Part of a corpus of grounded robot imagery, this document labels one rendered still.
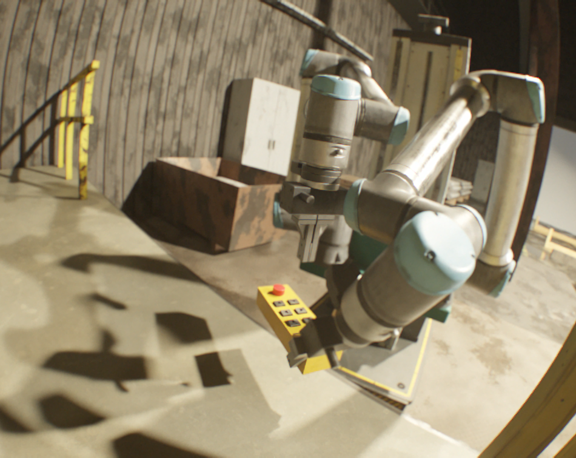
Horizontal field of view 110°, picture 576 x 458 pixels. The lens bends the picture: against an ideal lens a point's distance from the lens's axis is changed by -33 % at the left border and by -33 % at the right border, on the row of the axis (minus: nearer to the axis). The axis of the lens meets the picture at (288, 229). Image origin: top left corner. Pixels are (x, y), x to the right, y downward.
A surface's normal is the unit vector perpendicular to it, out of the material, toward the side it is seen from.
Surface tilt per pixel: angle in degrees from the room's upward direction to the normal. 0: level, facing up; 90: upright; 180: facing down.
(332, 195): 90
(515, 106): 112
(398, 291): 101
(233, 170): 81
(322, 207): 90
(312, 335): 90
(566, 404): 90
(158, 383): 0
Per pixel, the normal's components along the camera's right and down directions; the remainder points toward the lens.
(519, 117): -0.68, 0.47
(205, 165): 0.75, 0.06
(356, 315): -0.80, 0.18
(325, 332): 0.34, -0.64
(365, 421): 0.15, -0.94
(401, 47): -0.52, 0.19
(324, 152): -0.16, 0.29
